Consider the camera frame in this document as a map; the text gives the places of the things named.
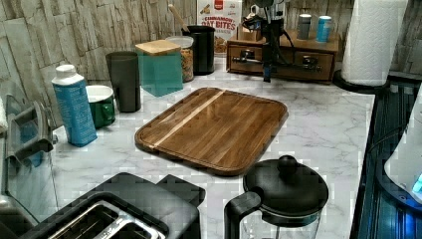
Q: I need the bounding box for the wooden drawer chest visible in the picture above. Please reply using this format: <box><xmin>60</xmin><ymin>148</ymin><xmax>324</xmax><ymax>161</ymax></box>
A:
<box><xmin>226</xmin><ymin>30</ymin><xmax>339</xmax><ymax>84</ymax></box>

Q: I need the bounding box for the black utensil canister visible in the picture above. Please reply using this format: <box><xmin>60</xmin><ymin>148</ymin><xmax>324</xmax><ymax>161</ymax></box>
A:
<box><xmin>182</xmin><ymin>25</ymin><xmax>215</xmax><ymax>76</ymax></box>

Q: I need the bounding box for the white paper towel roll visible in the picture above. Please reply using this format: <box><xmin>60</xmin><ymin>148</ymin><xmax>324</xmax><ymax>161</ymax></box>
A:
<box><xmin>341</xmin><ymin>0</ymin><xmax>408</xmax><ymax>87</ymax></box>

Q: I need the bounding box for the blue can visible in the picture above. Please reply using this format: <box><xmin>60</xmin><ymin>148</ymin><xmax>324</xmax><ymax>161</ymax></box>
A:
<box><xmin>316</xmin><ymin>16</ymin><xmax>332</xmax><ymax>43</ymax></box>

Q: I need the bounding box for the grey can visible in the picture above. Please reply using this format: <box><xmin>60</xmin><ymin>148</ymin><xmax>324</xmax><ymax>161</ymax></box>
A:
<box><xmin>298</xmin><ymin>14</ymin><xmax>312</xmax><ymax>40</ymax></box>

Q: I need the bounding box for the glass cereal jar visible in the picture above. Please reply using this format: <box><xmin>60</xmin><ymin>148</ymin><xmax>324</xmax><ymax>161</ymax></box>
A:
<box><xmin>166</xmin><ymin>36</ymin><xmax>194</xmax><ymax>83</ymax></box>

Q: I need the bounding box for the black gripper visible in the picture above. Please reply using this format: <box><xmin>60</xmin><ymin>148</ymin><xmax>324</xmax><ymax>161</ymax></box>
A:
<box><xmin>242</xmin><ymin>15</ymin><xmax>286</xmax><ymax>83</ymax></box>

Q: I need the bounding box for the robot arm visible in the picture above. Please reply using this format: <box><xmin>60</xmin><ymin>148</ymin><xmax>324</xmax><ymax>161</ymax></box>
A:
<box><xmin>242</xmin><ymin>0</ymin><xmax>290</xmax><ymax>83</ymax></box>

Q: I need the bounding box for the dark grey tall cup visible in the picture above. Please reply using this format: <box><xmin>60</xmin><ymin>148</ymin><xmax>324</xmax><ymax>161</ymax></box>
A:
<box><xmin>105</xmin><ymin>51</ymin><xmax>140</xmax><ymax>113</ymax></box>

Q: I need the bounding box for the blue white carton bottle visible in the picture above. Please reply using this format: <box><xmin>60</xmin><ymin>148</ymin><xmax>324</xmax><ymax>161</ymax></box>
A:
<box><xmin>52</xmin><ymin>65</ymin><xmax>97</xmax><ymax>147</ymax></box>

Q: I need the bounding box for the teal container wooden lid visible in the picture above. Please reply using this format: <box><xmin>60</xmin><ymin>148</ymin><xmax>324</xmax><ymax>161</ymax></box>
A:
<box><xmin>135</xmin><ymin>40</ymin><xmax>183</xmax><ymax>97</ymax></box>

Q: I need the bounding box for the wooden cutting board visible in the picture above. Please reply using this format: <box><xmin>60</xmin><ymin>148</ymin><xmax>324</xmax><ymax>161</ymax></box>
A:
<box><xmin>134</xmin><ymin>88</ymin><xmax>289</xmax><ymax>176</ymax></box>

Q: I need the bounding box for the cinnamon oat bites cereal box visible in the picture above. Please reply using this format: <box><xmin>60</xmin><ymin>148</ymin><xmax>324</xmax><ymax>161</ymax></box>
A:
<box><xmin>197</xmin><ymin>0</ymin><xmax>243</xmax><ymax>56</ymax></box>

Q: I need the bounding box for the wooden drawer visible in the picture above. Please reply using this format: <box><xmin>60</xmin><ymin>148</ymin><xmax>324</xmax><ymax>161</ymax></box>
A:
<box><xmin>276</xmin><ymin>51</ymin><xmax>333</xmax><ymax>81</ymax></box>
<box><xmin>226</xmin><ymin>45</ymin><xmax>263</xmax><ymax>74</ymax></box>

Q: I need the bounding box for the black round lid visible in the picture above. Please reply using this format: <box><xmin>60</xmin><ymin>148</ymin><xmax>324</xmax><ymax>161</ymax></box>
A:
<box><xmin>244</xmin><ymin>155</ymin><xmax>328</xmax><ymax>217</ymax></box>

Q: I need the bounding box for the black paper towel holder base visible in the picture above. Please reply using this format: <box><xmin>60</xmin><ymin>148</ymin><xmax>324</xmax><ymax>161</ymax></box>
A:
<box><xmin>332</xmin><ymin>70</ymin><xmax>390</xmax><ymax>95</ymax></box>

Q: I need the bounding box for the black toaster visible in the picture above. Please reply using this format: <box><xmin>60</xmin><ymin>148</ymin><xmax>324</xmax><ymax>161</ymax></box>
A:
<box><xmin>19</xmin><ymin>173</ymin><xmax>206</xmax><ymax>239</ymax></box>

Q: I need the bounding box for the green white mug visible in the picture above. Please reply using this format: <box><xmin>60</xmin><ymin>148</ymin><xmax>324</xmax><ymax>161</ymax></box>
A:
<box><xmin>86</xmin><ymin>85</ymin><xmax>115</xmax><ymax>128</ymax></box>

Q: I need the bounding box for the glass coffee carafe black handle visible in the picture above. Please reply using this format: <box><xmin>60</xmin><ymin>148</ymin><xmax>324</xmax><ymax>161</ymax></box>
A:
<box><xmin>223</xmin><ymin>154</ymin><xmax>329</xmax><ymax>239</ymax></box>

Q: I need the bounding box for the small wooden box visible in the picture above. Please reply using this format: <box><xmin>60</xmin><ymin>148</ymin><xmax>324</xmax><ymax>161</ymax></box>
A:
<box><xmin>237</xmin><ymin>25</ymin><xmax>262</xmax><ymax>42</ymax></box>

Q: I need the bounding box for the wooden spoon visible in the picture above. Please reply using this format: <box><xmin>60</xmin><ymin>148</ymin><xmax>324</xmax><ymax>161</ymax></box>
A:
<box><xmin>168</xmin><ymin>4</ymin><xmax>190</xmax><ymax>33</ymax></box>

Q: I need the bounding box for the glass blender jar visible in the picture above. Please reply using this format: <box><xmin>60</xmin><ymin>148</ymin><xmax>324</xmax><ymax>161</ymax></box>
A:
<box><xmin>1</xmin><ymin>82</ymin><xmax>58</xmax><ymax>226</ymax></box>

